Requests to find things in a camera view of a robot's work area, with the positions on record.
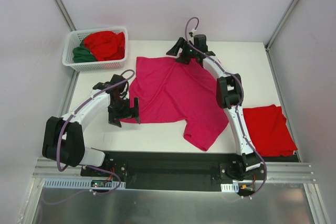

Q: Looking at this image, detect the white perforated plastic basket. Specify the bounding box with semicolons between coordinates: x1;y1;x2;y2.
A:
62;26;129;71

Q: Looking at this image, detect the left aluminium frame post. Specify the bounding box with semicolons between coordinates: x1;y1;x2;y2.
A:
53;0;77;45

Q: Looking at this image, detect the aluminium frame post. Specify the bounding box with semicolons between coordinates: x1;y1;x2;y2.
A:
265;0;300;52
53;0;77;45

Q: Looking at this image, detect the right aluminium frame post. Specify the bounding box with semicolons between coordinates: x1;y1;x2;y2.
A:
265;0;300;52

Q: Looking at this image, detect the pink t shirt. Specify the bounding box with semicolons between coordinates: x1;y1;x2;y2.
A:
129;57;229;151

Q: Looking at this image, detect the green t shirt in basket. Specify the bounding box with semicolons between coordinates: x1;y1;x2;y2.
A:
72;46;97;63

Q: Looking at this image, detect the red t shirt in basket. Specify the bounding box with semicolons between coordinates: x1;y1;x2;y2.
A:
83;31;125;61

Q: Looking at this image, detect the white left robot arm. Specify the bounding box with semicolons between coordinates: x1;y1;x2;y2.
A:
42;73;140;176

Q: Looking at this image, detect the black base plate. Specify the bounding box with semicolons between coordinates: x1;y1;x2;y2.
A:
52;150;274;191

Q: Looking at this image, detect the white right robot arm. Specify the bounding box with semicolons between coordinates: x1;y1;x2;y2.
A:
166;35;262;179

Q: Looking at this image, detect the folded red t shirt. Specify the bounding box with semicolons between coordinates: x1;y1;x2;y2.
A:
243;104;298;157

